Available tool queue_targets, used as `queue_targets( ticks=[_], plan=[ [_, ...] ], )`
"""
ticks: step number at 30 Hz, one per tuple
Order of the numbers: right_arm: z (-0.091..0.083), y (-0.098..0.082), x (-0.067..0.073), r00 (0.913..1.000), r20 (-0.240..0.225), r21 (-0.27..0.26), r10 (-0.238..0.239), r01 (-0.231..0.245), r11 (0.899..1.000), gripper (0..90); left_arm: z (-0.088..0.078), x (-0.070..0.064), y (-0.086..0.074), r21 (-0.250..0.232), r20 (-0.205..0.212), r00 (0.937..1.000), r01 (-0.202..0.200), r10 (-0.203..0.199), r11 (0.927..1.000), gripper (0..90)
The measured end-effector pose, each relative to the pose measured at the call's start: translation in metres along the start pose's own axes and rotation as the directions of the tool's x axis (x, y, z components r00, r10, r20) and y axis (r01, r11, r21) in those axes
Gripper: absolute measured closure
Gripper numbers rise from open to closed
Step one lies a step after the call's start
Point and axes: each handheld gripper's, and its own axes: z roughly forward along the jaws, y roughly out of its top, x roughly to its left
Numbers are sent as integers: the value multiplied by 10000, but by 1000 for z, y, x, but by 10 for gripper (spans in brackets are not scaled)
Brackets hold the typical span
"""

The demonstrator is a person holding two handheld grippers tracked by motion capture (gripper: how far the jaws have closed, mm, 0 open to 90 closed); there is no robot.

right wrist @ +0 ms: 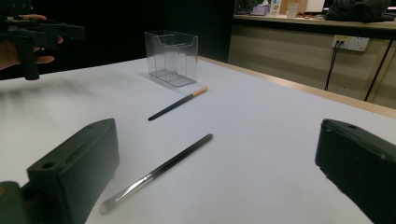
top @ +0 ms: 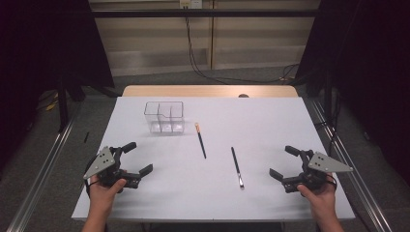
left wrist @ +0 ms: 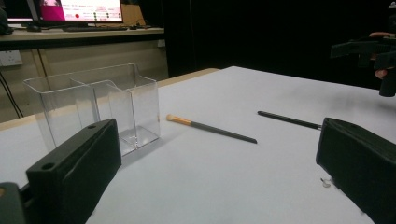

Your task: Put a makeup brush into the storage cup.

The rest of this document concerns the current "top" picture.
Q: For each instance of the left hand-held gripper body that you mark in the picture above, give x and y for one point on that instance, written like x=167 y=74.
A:
x=102 y=161

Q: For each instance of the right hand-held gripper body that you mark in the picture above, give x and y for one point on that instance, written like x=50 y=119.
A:
x=325 y=163

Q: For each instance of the black pen with silver end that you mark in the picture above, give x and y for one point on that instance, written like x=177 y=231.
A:
x=237 y=167

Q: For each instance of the clear plastic pen holder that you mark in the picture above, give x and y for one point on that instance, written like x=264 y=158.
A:
x=164 y=127

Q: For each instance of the black pencil with orange end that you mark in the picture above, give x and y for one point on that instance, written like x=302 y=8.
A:
x=200 y=140

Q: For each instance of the person's right hand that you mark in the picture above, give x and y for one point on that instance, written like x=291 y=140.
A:
x=324 y=199

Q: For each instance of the person's left hand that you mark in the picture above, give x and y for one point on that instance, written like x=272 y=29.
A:
x=101 y=198

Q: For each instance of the small black floor object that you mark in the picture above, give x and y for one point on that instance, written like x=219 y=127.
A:
x=86 y=137

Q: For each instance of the dark table grommet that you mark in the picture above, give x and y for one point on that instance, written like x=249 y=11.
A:
x=243 y=95

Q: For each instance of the yellow floor object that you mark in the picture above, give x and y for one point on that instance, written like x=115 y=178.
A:
x=51 y=105

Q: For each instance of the dark curtain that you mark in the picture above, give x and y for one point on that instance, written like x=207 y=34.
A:
x=38 y=48
x=370 y=64

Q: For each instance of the black horizontal bar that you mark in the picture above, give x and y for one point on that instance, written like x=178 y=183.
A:
x=225 y=13

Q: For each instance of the metal floor rail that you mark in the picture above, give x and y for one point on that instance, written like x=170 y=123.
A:
x=42 y=180
x=361 y=187

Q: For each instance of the black stand post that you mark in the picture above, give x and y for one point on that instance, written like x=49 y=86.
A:
x=63 y=106
x=328 y=96

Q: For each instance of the white wall socket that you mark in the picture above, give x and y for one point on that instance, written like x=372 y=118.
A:
x=190 y=3

